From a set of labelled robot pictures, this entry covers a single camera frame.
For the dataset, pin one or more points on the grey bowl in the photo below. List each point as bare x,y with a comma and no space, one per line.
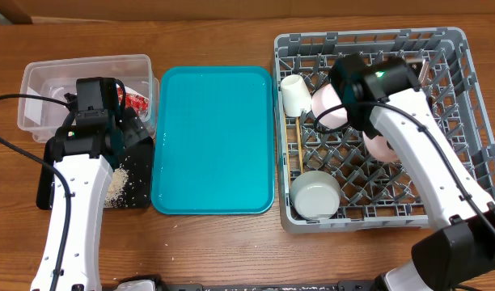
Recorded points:
315,195

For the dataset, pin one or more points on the pink plate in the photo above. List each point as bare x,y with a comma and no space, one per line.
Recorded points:
379,148

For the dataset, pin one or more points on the black plastic tray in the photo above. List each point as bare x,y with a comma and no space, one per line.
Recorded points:
44,197

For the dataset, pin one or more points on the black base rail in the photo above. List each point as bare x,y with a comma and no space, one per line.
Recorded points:
159,284

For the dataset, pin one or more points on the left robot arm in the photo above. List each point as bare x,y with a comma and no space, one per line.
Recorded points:
78,166

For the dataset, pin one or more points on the grey plastic dish rack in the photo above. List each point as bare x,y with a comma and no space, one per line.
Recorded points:
376,194

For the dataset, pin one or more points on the pink bowl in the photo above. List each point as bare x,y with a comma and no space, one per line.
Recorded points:
325,98

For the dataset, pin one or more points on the cream cup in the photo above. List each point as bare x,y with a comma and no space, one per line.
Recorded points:
296,97

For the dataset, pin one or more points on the red snack wrapper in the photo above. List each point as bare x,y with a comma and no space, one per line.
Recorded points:
138,102

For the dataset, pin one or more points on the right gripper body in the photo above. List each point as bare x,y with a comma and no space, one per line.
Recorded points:
365,121

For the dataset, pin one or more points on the clear plastic bin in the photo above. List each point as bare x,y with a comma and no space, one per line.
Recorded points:
55,78

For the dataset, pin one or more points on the teal plastic tray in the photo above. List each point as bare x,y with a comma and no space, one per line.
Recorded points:
214,146

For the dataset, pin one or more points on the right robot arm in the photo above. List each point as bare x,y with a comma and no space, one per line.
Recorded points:
460,211

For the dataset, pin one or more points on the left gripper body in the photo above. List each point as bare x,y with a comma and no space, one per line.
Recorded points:
134,128

